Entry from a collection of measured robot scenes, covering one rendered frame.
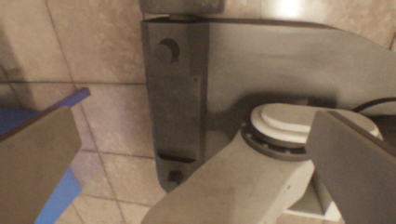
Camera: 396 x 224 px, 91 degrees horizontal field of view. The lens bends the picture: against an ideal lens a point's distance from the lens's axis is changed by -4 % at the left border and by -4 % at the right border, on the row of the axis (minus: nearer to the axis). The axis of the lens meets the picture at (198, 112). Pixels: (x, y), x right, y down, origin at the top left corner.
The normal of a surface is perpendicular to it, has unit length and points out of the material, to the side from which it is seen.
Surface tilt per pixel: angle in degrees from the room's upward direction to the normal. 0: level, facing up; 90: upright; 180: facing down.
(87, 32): 0
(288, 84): 0
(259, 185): 90
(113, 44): 0
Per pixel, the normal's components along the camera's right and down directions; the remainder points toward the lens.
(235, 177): 0.01, -0.87
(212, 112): -0.20, 0.47
